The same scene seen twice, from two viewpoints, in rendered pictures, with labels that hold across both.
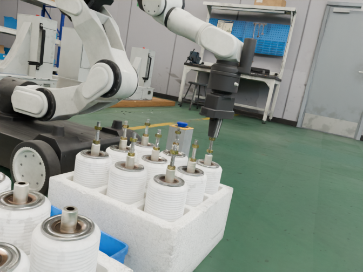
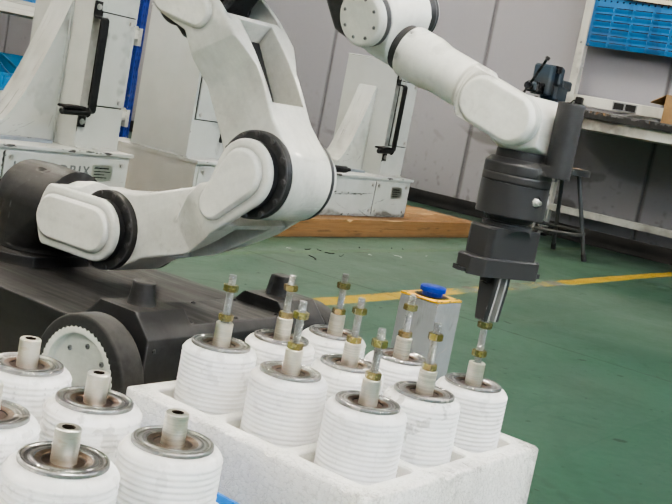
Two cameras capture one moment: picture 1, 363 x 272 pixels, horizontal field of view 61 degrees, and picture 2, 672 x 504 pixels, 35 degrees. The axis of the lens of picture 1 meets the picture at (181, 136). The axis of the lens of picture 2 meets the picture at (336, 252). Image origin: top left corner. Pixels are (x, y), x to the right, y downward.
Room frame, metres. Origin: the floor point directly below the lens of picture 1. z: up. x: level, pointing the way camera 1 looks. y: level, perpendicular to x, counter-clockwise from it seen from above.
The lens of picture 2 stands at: (-0.48, -0.15, 0.58)
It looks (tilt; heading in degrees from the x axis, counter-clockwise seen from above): 8 degrees down; 11
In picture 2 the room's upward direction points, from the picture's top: 11 degrees clockwise
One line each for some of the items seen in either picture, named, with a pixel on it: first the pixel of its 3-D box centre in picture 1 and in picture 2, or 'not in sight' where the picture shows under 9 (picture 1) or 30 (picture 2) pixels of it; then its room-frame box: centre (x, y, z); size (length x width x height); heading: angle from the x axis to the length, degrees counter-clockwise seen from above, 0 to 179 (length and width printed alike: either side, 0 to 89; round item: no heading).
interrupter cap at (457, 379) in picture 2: (207, 163); (472, 383); (0.91, -0.09, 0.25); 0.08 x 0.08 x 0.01
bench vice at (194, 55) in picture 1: (194, 56); (548, 82); (5.47, 0.02, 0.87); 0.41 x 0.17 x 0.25; 156
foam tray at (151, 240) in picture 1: (146, 211); (326, 482); (0.85, 0.06, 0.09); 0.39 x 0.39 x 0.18; 64
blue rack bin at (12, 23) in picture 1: (21, 25); not in sight; (5.72, 3.21, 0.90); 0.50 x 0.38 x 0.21; 65
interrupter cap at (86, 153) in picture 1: (94, 154); (221, 344); (0.80, 0.22, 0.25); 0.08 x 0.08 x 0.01
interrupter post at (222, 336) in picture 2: (95, 149); (222, 334); (0.80, 0.22, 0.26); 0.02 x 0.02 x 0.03
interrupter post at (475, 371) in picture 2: (208, 160); (474, 374); (0.91, -0.09, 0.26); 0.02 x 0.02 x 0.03
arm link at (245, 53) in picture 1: (233, 58); (536, 143); (0.91, -0.11, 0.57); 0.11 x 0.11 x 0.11; 67
